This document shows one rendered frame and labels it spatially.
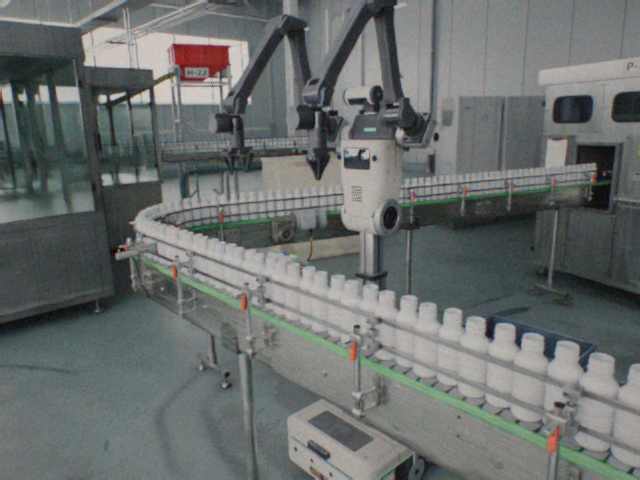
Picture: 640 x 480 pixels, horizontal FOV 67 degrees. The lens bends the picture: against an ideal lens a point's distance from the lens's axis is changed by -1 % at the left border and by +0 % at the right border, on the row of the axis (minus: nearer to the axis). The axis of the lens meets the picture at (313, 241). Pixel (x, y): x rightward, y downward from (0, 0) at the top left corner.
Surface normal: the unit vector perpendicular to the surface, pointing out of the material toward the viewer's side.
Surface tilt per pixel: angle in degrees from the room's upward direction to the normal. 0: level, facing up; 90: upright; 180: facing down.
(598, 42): 90
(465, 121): 90
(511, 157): 90
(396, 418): 90
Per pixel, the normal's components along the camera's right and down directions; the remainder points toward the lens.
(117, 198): 0.67, 0.16
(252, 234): 0.40, 0.21
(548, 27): -0.74, 0.18
